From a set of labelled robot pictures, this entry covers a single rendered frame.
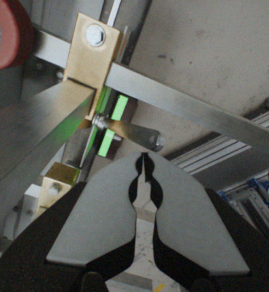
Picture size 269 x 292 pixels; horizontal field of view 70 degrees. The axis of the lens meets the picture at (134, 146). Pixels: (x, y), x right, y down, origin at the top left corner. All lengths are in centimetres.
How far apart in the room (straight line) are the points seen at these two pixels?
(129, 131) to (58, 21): 40
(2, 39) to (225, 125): 28
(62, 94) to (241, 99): 116
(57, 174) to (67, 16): 34
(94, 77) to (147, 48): 88
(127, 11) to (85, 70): 19
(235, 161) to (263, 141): 85
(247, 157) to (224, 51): 56
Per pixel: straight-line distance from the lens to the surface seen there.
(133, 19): 42
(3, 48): 25
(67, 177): 37
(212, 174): 119
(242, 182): 126
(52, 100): 19
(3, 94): 54
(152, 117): 119
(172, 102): 27
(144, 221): 41
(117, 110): 44
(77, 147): 50
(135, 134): 15
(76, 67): 26
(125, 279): 63
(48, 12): 54
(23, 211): 85
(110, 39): 25
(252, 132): 32
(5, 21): 25
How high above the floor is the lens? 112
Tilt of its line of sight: 62 degrees down
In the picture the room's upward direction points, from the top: 175 degrees counter-clockwise
